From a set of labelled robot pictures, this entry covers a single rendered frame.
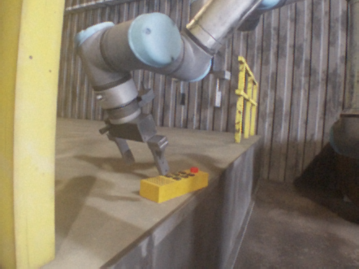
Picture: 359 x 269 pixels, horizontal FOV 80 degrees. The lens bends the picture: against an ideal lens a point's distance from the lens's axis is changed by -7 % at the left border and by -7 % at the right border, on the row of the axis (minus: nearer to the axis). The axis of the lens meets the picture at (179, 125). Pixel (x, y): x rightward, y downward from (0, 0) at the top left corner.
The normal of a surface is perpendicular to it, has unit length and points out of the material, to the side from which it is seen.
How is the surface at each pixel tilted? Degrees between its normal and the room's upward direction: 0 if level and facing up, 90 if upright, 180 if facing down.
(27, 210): 90
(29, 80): 90
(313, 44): 90
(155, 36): 87
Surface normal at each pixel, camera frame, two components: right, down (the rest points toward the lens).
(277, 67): -0.40, 0.01
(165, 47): 0.77, 0.03
